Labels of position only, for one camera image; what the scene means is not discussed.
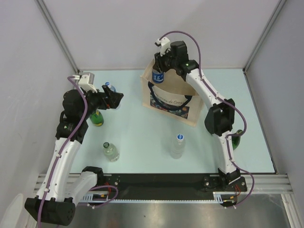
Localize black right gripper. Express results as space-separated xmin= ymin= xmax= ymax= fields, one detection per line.
xmin=153 ymin=47 xmax=178 ymax=73

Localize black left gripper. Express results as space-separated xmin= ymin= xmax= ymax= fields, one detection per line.
xmin=79 ymin=85 xmax=123 ymax=120

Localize blue label water bottle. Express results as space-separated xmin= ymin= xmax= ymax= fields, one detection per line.
xmin=152 ymin=69 xmax=164 ymax=84

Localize beige canvas tote bag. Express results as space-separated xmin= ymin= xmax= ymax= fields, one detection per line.
xmin=141 ymin=60 xmax=204 ymax=127

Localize clear glass Chang bottle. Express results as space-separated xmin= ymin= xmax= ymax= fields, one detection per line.
xmin=103 ymin=142 xmax=120 ymax=162

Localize clear plastic bottle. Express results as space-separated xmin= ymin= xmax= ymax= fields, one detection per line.
xmin=170 ymin=134 xmax=186 ymax=159

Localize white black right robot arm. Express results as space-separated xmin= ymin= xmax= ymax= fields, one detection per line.
xmin=153 ymin=38 xmax=240 ymax=190

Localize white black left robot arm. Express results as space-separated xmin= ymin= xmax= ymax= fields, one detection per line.
xmin=24 ymin=85 xmax=124 ymax=226

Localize green glass bottle left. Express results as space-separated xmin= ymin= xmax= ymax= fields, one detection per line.
xmin=89 ymin=110 xmax=104 ymax=126

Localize green glass bottle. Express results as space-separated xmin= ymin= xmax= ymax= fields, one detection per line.
xmin=231 ymin=129 xmax=243 ymax=150
xmin=89 ymin=110 xmax=104 ymax=126

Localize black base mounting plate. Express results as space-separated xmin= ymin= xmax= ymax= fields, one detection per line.
xmin=97 ymin=173 xmax=247 ymax=200

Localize green glass bottle right front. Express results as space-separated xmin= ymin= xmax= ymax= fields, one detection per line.
xmin=231 ymin=129 xmax=243 ymax=150

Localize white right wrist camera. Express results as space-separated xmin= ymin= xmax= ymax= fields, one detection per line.
xmin=155 ymin=37 xmax=171 ymax=57

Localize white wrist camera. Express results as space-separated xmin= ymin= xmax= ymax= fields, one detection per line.
xmin=72 ymin=72 xmax=97 ymax=93
xmin=155 ymin=37 xmax=171 ymax=57

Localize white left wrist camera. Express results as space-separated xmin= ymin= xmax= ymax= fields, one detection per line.
xmin=72 ymin=72 xmax=97 ymax=93

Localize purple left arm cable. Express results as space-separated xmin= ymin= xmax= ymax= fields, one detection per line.
xmin=37 ymin=76 xmax=119 ymax=224

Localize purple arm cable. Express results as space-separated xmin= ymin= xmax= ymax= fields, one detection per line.
xmin=37 ymin=76 xmax=119 ymax=224
xmin=159 ymin=30 xmax=256 ymax=209

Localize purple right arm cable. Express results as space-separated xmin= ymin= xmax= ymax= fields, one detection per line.
xmin=159 ymin=30 xmax=256 ymax=209

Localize grey slotted cable duct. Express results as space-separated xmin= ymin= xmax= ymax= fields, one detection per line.
xmin=82 ymin=191 xmax=238 ymax=204

